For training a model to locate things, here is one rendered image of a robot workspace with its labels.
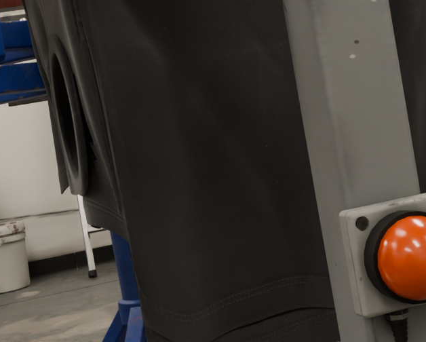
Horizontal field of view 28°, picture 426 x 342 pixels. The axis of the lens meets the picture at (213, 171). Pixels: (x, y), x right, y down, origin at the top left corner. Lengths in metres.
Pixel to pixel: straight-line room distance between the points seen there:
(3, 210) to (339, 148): 4.93
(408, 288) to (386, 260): 0.02
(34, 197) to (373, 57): 4.93
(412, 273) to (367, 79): 0.09
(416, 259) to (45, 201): 4.96
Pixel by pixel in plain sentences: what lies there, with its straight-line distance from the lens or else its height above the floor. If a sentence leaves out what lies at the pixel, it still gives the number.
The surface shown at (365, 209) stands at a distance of 0.39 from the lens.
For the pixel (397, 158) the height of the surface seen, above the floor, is 0.69.
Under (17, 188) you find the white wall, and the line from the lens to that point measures 5.29.
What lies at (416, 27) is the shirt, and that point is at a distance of 0.75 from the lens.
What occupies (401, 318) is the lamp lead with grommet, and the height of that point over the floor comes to 0.62.
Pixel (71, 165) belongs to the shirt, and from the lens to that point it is 0.81.
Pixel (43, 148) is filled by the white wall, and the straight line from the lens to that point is 5.30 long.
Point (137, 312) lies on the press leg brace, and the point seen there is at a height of 0.33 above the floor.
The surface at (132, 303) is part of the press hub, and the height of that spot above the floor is 0.35.
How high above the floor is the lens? 0.72
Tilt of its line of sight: 3 degrees down
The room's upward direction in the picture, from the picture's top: 10 degrees counter-clockwise
